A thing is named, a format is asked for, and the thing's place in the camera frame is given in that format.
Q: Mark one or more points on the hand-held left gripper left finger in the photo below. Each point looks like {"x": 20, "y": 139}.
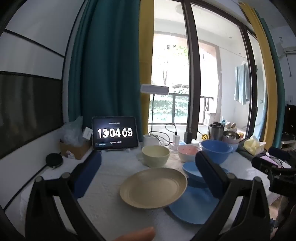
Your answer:
{"x": 90, "y": 171}

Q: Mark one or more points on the pale pink bowl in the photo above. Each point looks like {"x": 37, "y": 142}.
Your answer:
{"x": 230, "y": 140}

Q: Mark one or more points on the white charger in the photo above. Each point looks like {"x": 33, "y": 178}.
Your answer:
{"x": 176, "y": 139}

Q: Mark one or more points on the beige plate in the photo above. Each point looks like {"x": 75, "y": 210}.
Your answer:
{"x": 152, "y": 187}

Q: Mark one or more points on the steel tumbler with black lid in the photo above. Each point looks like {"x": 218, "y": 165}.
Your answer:
{"x": 216, "y": 132}

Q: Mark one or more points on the balcony railing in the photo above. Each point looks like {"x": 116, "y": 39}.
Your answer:
{"x": 178, "y": 96}

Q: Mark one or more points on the yellow curtain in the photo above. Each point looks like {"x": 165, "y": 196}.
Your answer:
{"x": 266, "y": 58}
{"x": 144, "y": 58}

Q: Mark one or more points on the clear plastic bag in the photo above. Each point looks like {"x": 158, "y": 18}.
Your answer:
{"x": 71, "y": 131}

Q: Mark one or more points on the teal curtain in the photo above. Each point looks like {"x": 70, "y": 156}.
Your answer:
{"x": 278, "y": 81}
{"x": 104, "y": 69}

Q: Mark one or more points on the white air conditioner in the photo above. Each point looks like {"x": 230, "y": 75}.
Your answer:
{"x": 286, "y": 48}

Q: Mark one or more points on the white textured tablecloth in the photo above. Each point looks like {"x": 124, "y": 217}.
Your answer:
{"x": 106, "y": 185}

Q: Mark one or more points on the black round pouch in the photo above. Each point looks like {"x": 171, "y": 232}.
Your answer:
{"x": 54, "y": 160}

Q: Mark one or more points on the person's left hand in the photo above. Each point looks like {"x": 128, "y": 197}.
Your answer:
{"x": 136, "y": 234}

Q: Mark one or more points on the yellow tissue pack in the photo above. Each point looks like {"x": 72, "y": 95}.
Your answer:
{"x": 253, "y": 146}

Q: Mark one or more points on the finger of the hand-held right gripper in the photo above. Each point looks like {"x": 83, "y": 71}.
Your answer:
{"x": 278, "y": 153}
{"x": 260, "y": 163}

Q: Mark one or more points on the small blue plate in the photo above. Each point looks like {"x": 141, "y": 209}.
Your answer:
{"x": 190, "y": 170}

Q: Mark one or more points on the small white box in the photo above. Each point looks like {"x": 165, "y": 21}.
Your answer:
{"x": 87, "y": 133}

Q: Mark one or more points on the grey cloth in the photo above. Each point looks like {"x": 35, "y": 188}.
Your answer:
{"x": 242, "y": 151}

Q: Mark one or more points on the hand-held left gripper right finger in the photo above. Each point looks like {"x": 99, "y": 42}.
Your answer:
{"x": 208, "y": 176}

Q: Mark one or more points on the dark window frame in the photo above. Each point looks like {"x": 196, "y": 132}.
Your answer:
{"x": 196, "y": 69}

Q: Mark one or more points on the white power strip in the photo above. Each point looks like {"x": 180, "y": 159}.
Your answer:
{"x": 195, "y": 143}

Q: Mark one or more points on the tablet with clock display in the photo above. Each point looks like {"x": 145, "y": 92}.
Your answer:
{"x": 115, "y": 133}

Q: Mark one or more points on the light blue bowl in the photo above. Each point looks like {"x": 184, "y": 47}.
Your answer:
{"x": 234, "y": 147}

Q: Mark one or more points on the steel bowl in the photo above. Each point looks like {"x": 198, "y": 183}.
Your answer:
{"x": 231, "y": 134}

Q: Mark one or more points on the large blue bowl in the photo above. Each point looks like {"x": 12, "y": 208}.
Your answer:
{"x": 216, "y": 148}

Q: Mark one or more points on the cardboard box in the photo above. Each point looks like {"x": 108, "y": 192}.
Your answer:
{"x": 78, "y": 151}

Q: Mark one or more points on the white desk lamp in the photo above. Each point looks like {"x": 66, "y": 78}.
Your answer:
{"x": 155, "y": 89}

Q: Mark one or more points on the black charger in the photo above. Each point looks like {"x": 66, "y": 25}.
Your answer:
{"x": 187, "y": 137}

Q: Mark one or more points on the light blue hanging towel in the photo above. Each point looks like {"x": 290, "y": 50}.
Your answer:
{"x": 242, "y": 83}

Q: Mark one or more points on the pink seed-print bowl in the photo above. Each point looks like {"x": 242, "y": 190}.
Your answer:
{"x": 187, "y": 151}

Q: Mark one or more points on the black television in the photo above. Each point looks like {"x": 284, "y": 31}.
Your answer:
{"x": 290, "y": 120}

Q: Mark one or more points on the large blue plate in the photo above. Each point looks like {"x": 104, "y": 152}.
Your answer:
{"x": 194, "y": 208}

